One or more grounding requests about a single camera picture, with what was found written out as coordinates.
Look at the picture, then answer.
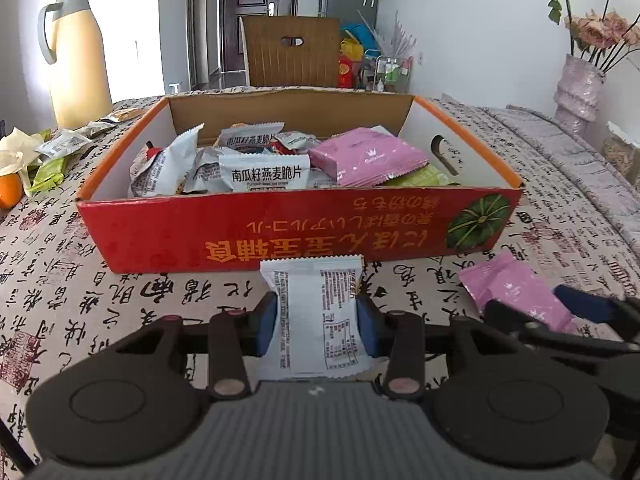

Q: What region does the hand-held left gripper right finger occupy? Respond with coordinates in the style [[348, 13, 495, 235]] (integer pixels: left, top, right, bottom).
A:
[[355, 296, 507, 401]]

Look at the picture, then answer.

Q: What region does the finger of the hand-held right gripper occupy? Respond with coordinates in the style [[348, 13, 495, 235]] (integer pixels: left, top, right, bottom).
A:
[[482, 298, 551, 342], [554, 284, 640, 327]]

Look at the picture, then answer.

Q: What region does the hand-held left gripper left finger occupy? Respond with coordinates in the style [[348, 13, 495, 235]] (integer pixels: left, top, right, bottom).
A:
[[113, 293, 279, 401]]

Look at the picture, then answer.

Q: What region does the pink snack packet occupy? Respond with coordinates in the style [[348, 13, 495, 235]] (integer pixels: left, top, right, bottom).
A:
[[458, 250, 579, 334], [307, 127, 431, 189]]

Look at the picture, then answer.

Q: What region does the white snack packet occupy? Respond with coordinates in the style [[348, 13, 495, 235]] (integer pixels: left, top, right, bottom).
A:
[[258, 254, 374, 379], [37, 129, 92, 159]]

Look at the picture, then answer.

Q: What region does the orange red cardboard box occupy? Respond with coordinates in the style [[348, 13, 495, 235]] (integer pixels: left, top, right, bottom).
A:
[[75, 87, 525, 275]]

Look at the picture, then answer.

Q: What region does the pile of silver white packets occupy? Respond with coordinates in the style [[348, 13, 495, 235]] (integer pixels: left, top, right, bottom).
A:
[[128, 121, 341, 199]]

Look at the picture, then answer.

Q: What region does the green snack packet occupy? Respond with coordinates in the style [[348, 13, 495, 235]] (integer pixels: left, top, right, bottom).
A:
[[384, 164, 462, 189], [27, 157, 69, 197]]

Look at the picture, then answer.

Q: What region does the grey quilted cloth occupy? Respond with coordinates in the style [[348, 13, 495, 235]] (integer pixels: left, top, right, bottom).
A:
[[434, 97, 640, 282]]

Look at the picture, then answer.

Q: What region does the calligraphy print tablecloth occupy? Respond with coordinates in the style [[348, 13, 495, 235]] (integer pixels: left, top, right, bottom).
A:
[[0, 91, 640, 467]]

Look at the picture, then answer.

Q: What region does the glass jar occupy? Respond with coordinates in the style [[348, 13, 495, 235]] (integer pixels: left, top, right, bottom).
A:
[[599, 119, 640, 187]]

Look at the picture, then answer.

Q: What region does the pink ribbed vase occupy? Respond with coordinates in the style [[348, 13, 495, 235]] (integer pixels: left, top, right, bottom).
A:
[[552, 53, 607, 137]]

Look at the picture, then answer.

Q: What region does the small clear cookie packet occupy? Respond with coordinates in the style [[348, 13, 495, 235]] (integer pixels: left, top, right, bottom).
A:
[[107, 107, 147, 124]]

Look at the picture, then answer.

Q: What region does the small silver snack packet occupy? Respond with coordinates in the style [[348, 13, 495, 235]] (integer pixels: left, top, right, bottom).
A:
[[84, 117, 124, 137]]

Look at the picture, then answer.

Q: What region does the brown wooden chair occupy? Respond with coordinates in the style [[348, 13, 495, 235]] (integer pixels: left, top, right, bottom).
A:
[[239, 14, 342, 89]]

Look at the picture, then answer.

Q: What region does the dried pink rose bouquet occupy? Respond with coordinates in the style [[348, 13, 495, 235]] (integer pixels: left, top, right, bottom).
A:
[[537, 0, 640, 74]]

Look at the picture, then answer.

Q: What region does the orange fruit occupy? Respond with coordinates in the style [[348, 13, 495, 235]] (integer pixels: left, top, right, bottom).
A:
[[0, 173, 24, 210]]

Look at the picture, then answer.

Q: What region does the purple feather plume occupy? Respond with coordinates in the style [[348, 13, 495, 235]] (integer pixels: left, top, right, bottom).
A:
[[377, 9, 419, 62]]

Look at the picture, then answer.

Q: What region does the blue bag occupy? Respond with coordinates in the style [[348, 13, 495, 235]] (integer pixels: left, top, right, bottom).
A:
[[341, 22, 378, 46]]

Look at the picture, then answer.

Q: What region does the white artificial flower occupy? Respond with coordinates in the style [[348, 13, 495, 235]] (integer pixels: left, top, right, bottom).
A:
[[0, 127, 46, 181]]

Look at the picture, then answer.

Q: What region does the dark brown door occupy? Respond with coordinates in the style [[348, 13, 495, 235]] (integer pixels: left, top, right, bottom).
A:
[[219, 0, 301, 74]]

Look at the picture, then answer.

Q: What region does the beige thermos jug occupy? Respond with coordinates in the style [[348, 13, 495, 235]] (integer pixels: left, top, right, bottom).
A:
[[39, 0, 114, 131]]

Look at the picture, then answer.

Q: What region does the wire storage cart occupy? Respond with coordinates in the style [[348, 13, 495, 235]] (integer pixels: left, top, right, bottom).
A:
[[359, 54, 414, 95]]

